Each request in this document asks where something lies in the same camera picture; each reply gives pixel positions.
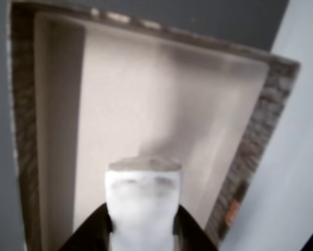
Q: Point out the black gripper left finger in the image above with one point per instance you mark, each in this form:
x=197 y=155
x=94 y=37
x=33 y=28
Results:
x=91 y=232

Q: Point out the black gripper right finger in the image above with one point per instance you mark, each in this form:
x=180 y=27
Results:
x=190 y=232

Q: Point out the bark-patterned open cardboard box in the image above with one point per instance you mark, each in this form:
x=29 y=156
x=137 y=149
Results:
x=146 y=91

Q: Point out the white rectangular block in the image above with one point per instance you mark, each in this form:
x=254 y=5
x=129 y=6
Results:
x=143 y=209

